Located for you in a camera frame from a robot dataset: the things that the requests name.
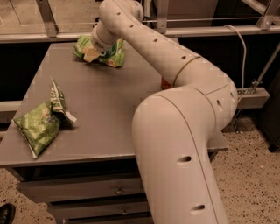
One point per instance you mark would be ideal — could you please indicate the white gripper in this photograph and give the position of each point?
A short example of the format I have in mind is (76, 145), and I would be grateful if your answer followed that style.
(101, 45)

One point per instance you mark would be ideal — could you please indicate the middle grey drawer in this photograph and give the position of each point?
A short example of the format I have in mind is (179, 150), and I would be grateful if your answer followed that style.
(99, 208)

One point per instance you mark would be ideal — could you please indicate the bottom grey drawer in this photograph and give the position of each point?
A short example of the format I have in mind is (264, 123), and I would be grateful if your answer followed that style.
(138, 219)

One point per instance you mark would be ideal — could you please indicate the grey drawer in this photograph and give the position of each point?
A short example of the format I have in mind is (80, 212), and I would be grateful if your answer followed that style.
(99, 208)
(138, 219)
(64, 189)

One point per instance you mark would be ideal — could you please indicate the top grey drawer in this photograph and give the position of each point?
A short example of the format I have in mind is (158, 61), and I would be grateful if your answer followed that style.
(64, 189)

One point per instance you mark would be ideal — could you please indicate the grey drawer cabinet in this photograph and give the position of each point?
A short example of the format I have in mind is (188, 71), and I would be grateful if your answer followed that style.
(104, 101)

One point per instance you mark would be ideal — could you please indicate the orange soda can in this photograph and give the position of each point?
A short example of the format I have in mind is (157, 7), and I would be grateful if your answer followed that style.
(165, 84)

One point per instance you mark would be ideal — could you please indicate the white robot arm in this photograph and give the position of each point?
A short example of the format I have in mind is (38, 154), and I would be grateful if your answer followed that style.
(172, 129)

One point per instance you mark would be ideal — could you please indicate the green rice chip bag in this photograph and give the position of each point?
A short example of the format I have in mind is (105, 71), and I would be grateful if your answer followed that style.
(114, 57)

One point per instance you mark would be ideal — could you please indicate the black shoe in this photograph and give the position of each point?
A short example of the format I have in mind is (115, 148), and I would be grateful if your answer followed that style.
(7, 213)

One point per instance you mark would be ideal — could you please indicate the green crumpled snack bag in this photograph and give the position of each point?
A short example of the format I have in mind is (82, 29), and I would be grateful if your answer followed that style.
(41, 125)

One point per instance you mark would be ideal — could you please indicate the grey metal railing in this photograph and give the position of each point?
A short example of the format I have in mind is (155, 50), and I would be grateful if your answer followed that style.
(23, 21)

